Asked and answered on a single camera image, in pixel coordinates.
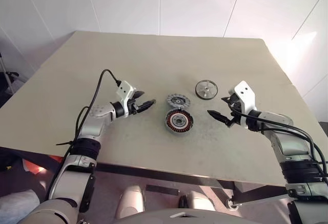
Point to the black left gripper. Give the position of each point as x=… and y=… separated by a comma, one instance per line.
x=133, y=106

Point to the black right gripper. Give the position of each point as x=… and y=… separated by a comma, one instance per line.
x=237, y=111

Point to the silver rotor disc black rim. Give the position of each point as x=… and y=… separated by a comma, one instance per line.
x=206, y=89

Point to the grey motor gear plate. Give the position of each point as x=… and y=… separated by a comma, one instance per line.
x=178, y=101

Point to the motor stator with copper windings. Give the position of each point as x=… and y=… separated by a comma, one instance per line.
x=179, y=121

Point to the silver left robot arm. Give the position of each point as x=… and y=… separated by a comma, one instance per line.
x=89, y=129

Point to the black flat floor bar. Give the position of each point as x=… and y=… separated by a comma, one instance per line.
x=161, y=190

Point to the pale rounded right robot knee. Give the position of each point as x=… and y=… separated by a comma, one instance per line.
x=200, y=201

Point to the pale rounded robot knee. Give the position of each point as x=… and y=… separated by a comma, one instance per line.
x=130, y=201
x=200, y=201

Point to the table caster wheel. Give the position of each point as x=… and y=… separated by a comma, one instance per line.
x=233, y=204

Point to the pale rounded left robot knee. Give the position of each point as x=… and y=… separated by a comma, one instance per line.
x=130, y=201

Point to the grey robot torso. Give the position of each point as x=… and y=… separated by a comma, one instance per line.
x=179, y=217

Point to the orange object under table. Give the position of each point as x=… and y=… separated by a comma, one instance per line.
x=36, y=168

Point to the black folding cart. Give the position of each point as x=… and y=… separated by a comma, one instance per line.
x=7, y=80

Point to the crumpled pale fabric bundle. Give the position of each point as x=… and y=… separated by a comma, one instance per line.
x=18, y=206

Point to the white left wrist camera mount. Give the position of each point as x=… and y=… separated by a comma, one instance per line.
x=125, y=88

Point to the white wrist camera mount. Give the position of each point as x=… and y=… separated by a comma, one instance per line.
x=125, y=88
x=245, y=92

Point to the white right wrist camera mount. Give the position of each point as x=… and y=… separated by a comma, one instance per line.
x=245, y=92

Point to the dark metal table frame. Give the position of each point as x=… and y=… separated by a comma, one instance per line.
x=153, y=174

